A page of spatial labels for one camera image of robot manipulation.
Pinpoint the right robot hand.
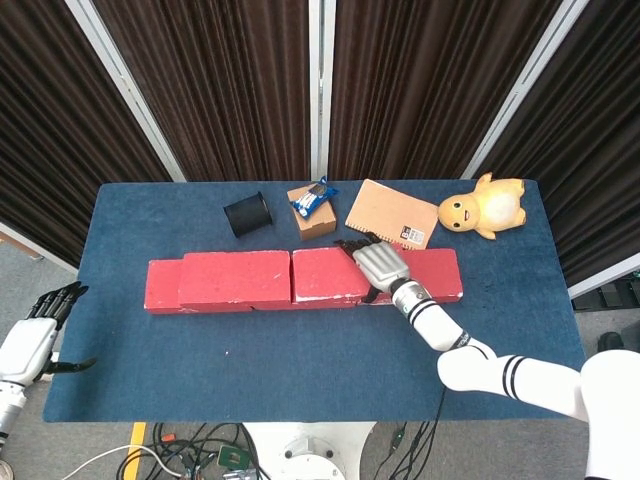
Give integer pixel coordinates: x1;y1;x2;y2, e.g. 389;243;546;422
333;238;412;305

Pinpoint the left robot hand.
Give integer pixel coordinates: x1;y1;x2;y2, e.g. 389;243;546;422
0;281;99;387

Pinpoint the red foam brick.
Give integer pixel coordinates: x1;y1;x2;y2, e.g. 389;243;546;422
177;249;293;312
144;258;254;316
355;247;464;307
249;298;359;312
290;246;375;305

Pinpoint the kraft spiral notebook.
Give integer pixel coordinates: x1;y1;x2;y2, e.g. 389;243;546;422
345;178;440;251

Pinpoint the small cardboard box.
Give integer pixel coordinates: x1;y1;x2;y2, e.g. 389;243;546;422
286;186;338;242

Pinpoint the blue cookie packet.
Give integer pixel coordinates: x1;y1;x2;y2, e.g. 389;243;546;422
291;175;340;219

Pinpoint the yellow plush toy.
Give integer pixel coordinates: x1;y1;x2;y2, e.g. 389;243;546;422
438;172;527;242

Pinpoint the blue table cloth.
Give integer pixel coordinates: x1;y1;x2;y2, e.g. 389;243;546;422
41;180;592;425

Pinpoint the black mesh pen cup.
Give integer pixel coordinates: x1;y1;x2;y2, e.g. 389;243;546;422
223;191;274;238

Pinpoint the yellow floor tape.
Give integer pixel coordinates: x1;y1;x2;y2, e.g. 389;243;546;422
121;422;148;480

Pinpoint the dark brown pleated curtain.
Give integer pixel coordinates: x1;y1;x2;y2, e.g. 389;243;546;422
327;0;565;181
0;0;174;269
93;0;312;183
477;0;640;290

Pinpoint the green circuit board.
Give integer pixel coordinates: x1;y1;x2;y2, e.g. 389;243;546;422
217;445;250;471

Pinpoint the white aluminium partition rail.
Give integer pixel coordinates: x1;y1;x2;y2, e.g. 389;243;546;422
566;251;640;300
0;221;80;274

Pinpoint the white cable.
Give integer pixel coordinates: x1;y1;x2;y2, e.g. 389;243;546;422
59;443;187;480

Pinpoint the white aluminium partition post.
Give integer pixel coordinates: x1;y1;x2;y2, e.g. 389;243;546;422
64;0;189;183
461;0;592;180
307;0;338;182

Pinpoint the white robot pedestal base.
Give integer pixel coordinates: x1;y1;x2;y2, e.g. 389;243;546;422
242;422;377;480

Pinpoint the black cable bundle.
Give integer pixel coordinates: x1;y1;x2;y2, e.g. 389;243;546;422
148;422;262;480

